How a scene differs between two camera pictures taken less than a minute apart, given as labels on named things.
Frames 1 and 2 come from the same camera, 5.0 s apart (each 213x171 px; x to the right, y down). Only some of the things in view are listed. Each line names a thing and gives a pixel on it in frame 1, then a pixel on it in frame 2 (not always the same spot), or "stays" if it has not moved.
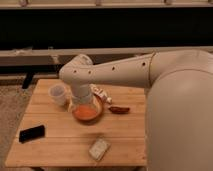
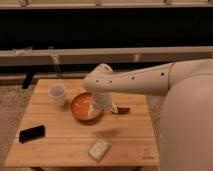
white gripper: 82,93 to 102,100
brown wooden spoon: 119,110 stays
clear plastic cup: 57,93 stays
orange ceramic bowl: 86,113 stays
